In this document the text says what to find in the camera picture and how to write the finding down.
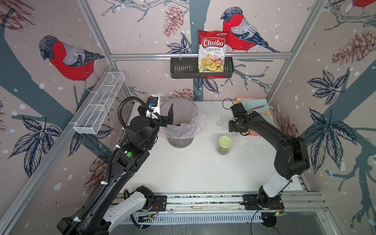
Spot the teal folded cloth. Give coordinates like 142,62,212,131
240,99,272,118

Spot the white mesh trash bin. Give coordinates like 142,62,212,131
160,98,200,149

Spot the dark grey wall shelf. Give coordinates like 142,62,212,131
170,57,234,79

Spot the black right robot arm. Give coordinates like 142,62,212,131
229,103,310,208

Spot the white wire mesh shelf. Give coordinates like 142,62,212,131
73,71,125,135

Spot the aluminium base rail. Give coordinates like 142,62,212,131
155,191,329,213

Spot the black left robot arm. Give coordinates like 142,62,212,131
57,101,173,235

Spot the black corrugated cable conduit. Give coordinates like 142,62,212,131
63,96,153,235

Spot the Chuba cassava chips bag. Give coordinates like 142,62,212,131
198,30,229,72

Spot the green lid mung bean jar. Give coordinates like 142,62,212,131
217,135,233,155

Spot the pink serving tray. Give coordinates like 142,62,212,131
236,98,279,128

